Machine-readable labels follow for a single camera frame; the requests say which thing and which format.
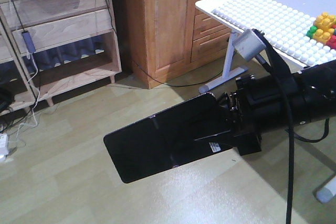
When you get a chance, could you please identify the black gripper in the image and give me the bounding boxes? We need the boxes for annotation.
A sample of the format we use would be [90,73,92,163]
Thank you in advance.
[193,74,288,155]

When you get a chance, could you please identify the black smartphone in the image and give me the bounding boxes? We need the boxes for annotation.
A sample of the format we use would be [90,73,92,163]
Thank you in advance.
[103,95,232,184]

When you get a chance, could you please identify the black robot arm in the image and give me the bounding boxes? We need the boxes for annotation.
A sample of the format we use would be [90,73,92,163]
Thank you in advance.
[195,61,335,155]

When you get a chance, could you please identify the white desk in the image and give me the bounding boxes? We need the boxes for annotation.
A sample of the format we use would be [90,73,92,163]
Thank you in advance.
[195,0,335,159]

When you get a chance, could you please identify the light wooden shelf desk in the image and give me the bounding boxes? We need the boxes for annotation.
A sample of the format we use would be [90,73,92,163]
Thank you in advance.
[1,0,121,113]

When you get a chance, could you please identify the white studded building baseplate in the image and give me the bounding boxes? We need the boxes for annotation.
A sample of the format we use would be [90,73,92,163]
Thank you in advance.
[212,0,335,66]

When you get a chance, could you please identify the brown wooden cabinet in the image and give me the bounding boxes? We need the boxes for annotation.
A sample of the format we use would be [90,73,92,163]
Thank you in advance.
[113,0,232,89]

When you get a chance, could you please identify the colourful toy blocks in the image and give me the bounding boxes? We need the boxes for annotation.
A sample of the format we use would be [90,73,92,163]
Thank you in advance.
[306,12,335,49]

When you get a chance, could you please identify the grey usb hub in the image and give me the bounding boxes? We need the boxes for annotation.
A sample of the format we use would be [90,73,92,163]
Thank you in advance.
[22,31,36,54]

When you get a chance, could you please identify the white power strip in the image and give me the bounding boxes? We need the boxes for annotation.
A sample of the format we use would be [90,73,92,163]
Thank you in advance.
[0,133,9,161]

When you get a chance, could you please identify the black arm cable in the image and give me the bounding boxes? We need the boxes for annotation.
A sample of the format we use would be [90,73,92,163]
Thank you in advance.
[258,31,330,224]

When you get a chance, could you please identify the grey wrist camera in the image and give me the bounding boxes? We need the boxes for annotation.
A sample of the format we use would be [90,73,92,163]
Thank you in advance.
[233,29,266,64]

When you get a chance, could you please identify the black floor cable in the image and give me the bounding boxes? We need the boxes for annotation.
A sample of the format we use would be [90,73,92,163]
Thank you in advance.
[131,60,226,88]

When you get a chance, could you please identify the white laptop cable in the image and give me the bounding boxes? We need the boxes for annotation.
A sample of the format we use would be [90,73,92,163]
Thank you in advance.
[7,50,40,154]

